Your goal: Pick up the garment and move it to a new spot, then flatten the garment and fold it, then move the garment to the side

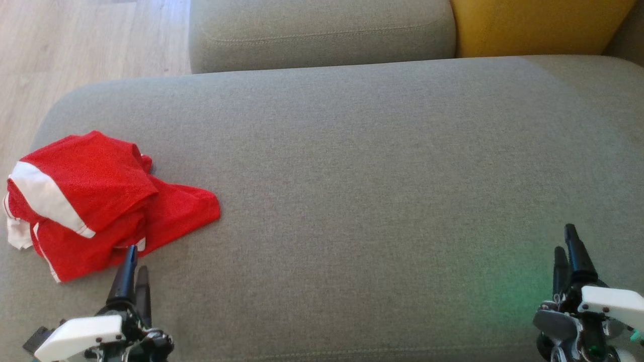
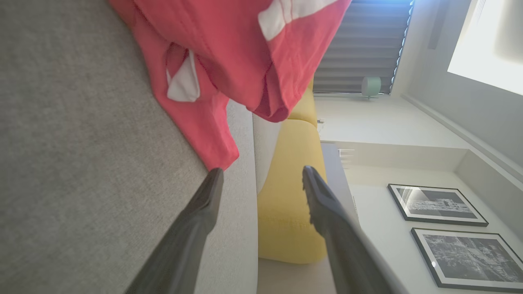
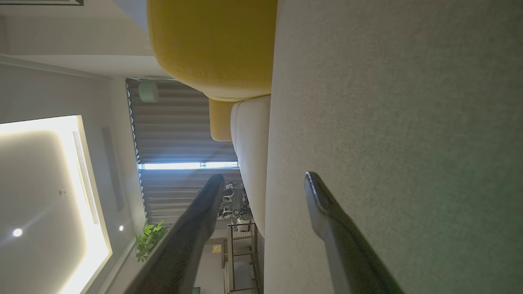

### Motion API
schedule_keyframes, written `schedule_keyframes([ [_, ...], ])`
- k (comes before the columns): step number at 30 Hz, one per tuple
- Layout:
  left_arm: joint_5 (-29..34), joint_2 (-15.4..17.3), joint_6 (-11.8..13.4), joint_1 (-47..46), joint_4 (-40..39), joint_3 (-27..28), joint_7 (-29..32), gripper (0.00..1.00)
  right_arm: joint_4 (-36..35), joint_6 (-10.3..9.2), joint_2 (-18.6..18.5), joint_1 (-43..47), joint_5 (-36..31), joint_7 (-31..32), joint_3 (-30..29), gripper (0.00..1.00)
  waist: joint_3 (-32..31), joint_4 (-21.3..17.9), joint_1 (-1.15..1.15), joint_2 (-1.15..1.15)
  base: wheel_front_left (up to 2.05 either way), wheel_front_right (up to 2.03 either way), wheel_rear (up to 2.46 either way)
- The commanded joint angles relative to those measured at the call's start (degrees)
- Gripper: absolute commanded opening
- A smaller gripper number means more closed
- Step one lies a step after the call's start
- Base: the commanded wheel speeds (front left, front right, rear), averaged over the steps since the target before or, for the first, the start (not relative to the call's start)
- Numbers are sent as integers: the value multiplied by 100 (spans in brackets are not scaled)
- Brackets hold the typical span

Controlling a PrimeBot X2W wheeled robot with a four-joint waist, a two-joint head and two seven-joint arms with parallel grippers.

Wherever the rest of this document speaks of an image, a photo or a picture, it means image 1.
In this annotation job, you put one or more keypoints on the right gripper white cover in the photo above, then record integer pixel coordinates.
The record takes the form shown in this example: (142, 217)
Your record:
(614, 304)

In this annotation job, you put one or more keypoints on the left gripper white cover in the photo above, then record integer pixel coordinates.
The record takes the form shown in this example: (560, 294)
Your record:
(80, 334)

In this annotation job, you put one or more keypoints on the red basketball jersey white trim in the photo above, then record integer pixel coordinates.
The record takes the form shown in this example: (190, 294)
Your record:
(176, 211)

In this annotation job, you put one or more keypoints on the grey fabric sofa seat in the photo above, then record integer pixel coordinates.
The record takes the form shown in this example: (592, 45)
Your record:
(352, 176)

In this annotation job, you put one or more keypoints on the yellow sofa cushion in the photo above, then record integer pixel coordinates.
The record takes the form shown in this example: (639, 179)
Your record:
(533, 25)

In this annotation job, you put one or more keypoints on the grey sofa back cushion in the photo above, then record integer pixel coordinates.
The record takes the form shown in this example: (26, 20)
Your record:
(322, 35)

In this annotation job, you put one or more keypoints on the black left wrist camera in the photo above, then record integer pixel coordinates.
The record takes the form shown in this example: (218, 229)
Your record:
(37, 339)

